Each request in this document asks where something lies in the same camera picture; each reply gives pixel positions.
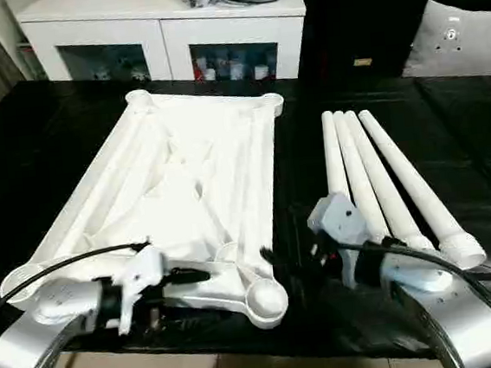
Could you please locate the white plastic table leg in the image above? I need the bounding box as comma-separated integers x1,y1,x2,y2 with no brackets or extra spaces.
320,109,355,205
343,104,436,257
358,100,488,280
332,107,394,248

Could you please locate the white plastic table top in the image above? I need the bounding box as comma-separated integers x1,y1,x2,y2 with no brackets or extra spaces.
0,75,307,357

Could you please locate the black cabinet with yellow label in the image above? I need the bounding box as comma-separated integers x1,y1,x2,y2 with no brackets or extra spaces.
292,0,436,87

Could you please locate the white sideboard with glass doors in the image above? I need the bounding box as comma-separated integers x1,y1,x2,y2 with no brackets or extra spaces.
16,0,313,105

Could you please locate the light grey cushion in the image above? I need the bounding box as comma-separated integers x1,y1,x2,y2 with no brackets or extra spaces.
395,0,491,87

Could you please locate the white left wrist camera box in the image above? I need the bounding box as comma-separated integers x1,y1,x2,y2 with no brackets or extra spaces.
111,242,176,336

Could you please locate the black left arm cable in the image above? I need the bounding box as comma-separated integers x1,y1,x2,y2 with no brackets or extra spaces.
0,240,158,320

